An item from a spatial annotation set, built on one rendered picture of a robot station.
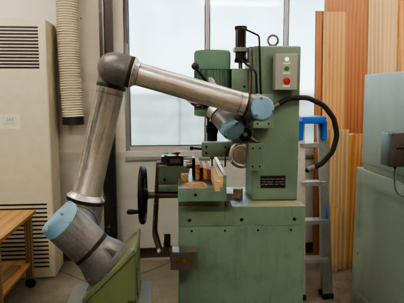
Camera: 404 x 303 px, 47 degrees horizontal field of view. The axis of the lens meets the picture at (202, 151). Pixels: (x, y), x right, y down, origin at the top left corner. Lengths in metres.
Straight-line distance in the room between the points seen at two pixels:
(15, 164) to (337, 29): 2.51
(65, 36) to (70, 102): 0.45
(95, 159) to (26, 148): 1.61
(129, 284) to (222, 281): 0.65
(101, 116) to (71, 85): 1.62
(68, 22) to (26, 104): 0.63
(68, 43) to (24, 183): 1.01
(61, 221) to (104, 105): 0.46
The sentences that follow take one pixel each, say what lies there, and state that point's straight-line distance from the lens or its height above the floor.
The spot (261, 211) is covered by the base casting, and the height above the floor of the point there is 0.77.
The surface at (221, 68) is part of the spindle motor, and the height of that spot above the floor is 1.42.
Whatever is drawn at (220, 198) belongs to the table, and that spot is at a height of 0.85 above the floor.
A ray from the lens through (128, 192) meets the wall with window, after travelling 3.65.
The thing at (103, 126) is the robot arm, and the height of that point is 1.18.
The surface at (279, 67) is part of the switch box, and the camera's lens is 2.13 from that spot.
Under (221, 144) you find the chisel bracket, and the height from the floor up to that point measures 1.06.
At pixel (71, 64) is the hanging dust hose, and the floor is 1.50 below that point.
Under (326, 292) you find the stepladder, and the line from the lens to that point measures 3.20.
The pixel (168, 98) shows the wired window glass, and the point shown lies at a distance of 3.64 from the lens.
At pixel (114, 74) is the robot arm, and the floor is 1.37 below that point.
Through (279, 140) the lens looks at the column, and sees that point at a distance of 2.20.
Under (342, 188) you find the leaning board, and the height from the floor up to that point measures 0.61.
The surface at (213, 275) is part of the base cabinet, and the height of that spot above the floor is 0.48.
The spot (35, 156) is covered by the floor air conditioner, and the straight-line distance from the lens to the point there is 3.40.
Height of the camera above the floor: 1.30
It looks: 7 degrees down
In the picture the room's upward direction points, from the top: straight up
